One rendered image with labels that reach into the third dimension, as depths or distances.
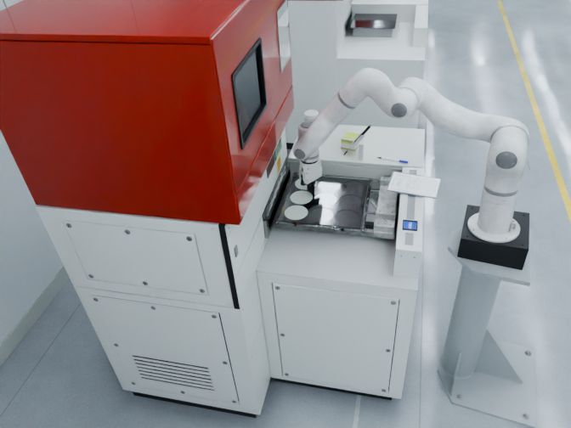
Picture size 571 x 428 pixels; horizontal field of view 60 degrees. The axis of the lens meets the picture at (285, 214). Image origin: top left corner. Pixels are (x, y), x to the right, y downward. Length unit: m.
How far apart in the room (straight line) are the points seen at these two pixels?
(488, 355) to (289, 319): 1.00
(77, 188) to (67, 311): 1.62
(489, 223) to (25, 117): 1.62
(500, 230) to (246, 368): 1.14
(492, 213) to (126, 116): 1.32
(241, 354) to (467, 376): 1.18
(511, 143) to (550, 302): 1.56
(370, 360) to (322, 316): 0.33
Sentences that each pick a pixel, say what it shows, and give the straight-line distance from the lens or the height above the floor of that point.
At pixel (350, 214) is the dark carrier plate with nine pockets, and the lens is 2.10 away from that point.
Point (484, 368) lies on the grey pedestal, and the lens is 2.72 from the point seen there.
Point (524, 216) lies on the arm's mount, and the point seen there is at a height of 0.92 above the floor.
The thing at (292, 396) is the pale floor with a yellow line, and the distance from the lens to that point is 2.59.
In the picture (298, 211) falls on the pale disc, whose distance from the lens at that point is 2.12.
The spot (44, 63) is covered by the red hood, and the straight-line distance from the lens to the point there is 1.55.
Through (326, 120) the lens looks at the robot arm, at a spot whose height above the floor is 1.29.
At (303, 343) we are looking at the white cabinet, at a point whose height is 0.40.
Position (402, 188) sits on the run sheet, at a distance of 2.14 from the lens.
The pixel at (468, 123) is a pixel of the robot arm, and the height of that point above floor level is 1.36.
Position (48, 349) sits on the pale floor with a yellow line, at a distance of 3.14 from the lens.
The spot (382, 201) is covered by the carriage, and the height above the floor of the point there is 0.88.
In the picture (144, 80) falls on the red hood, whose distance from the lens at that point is 1.40.
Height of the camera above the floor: 2.22
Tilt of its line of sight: 39 degrees down
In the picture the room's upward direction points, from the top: 5 degrees counter-clockwise
